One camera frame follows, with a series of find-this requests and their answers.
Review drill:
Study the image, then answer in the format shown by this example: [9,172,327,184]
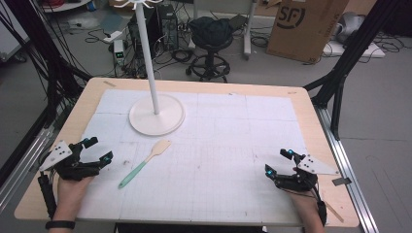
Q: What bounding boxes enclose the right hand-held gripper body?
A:
[273,153,341,192]

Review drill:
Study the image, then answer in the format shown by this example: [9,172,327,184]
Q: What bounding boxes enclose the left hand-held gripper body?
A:
[38,140,102,182]

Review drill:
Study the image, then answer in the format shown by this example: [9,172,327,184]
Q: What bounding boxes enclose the person's left hand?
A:
[52,176,95,222]

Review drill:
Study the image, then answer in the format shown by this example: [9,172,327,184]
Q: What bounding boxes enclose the person's right hand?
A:
[289,189,325,228]

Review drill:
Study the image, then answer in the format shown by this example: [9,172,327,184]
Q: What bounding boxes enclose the black tape piece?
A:
[331,177,353,187]

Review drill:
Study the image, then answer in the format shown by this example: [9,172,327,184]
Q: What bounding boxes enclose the thin wooden stick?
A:
[323,200,345,224]

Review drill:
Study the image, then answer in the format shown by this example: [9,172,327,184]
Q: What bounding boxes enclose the black wristband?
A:
[45,219,77,231]

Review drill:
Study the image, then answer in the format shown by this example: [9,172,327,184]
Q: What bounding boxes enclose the white grid mat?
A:
[75,88,328,226]

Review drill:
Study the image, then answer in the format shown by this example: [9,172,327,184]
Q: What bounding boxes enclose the white pole stand round base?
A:
[114,0,187,137]

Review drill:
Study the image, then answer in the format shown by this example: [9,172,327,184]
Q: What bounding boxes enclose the white device green display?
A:
[113,39,126,66]

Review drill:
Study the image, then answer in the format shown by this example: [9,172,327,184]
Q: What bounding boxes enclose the white power strip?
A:
[103,30,123,45]

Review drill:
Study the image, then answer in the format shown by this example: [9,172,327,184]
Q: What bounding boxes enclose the black stool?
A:
[186,35,234,83]

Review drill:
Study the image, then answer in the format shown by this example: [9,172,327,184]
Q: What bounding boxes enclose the white flat board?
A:
[323,40,387,59]

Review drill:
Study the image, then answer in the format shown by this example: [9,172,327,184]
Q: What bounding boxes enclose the brown cardboard box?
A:
[265,0,351,64]

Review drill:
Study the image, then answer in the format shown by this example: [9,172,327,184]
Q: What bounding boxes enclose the white stand leg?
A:
[242,0,258,61]

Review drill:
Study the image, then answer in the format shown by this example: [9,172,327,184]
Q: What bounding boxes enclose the black computer tower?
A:
[156,3,180,51]

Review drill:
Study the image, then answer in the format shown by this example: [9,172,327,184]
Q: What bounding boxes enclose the white round table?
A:
[41,0,94,14]

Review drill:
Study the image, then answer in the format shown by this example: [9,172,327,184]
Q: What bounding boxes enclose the grey bag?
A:
[334,12,366,45]

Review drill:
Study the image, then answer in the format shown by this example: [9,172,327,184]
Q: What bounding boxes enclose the dark cloth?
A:
[188,16,234,49]

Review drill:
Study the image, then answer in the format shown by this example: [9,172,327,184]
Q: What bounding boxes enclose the green-handled wooden spatula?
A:
[118,139,172,190]

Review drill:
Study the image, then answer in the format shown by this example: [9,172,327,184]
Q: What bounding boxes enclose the aluminium rail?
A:
[314,104,380,233]
[0,106,67,213]

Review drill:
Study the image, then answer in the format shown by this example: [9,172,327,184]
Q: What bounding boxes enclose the black metal frame stand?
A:
[0,0,92,130]
[303,0,403,142]

